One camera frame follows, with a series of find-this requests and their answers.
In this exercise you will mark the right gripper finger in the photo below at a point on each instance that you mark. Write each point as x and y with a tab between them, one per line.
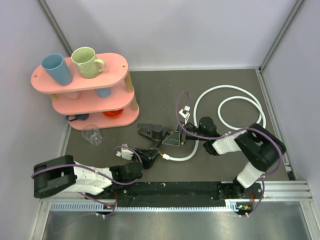
174	139
181	135

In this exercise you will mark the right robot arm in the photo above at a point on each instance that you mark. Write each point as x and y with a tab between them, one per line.
260	147

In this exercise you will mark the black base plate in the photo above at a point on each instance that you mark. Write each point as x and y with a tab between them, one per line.
175	194

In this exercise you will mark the orange bowl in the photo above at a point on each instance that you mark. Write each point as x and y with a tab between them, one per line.
113	113

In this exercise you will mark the green ceramic mug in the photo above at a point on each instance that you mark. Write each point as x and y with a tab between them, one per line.
87	63

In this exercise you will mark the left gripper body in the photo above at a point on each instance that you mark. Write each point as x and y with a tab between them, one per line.
146	161

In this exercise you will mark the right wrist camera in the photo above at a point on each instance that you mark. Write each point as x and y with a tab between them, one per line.
185	112

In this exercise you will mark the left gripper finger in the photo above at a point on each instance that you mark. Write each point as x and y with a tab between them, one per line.
149	151
154	155

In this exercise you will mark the pink cup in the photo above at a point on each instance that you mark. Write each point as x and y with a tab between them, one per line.
74	95

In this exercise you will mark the aluminium cable rail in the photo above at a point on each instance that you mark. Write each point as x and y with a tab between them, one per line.
86	205

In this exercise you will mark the clear plastic cup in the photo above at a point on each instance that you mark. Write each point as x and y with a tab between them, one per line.
92	134

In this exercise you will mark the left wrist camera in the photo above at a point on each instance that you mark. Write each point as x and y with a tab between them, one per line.
125	153

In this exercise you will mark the blue tumbler cup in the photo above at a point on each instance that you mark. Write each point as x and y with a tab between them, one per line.
57	68

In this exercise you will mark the small blue cup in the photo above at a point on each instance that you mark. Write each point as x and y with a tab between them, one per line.
103	92

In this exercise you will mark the pink three-tier shelf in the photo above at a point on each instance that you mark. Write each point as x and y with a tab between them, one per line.
115	76

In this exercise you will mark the blue toy object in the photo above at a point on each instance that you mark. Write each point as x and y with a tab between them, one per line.
77	117

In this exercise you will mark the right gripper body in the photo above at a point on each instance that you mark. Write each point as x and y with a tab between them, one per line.
195	130

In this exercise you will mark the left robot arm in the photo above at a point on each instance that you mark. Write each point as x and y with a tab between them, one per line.
64	174

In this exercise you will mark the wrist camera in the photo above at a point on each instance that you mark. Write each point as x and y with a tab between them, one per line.
185	112
125	153

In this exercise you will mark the black faucet mixer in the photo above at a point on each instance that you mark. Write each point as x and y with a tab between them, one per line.
154	132

